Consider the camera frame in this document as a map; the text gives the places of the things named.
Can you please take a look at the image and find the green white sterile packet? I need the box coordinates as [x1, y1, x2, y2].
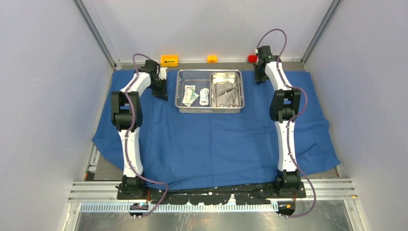
[182, 85, 199, 107]

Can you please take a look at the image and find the wire mesh steel tray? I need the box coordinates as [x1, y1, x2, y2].
[175, 69, 245, 114]

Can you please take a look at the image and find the blue surgical wrap cloth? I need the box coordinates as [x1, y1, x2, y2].
[92, 70, 340, 190]

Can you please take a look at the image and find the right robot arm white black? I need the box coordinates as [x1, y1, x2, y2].
[254, 46, 301, 198]

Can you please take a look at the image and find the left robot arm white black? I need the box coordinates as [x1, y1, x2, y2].
[111, 59, 169, 199]

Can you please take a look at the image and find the red toy block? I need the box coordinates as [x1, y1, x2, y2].
[247, 54, 257, 63]

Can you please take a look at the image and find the yellow toy block large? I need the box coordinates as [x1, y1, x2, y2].
[160, 55, 179, 67]

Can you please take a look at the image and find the small steel instrument pan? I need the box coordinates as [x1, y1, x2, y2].
[210, 72, 243, 108]

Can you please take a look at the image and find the white gauze roll packet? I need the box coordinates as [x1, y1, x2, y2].
[199, 88, 210, 106]

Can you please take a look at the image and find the small orange toy block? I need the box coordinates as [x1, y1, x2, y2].
[206, 55, 218, 63]

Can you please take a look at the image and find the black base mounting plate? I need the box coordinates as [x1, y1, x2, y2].
[116, 182, 306, 205]

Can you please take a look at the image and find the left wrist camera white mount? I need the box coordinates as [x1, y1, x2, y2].
[158, 67, 167, 80]

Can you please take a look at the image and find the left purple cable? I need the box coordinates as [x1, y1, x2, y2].
[123, 53, 169, 218]

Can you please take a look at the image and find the purple cable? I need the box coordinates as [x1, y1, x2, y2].
[123, 53, 169, 218]
[256, 28, 317, 219]

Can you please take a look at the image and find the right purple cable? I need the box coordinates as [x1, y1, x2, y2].
[256, 28, 317, 219]

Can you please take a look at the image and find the aluminium frame post left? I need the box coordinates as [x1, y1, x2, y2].
[72, 0, 118, 70]

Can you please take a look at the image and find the aluminium frame rail right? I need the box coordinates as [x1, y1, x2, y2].
[301, 0, 343, 65]

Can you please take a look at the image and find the aluminium front rail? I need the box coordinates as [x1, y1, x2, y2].
[68, 179, 358, 213]

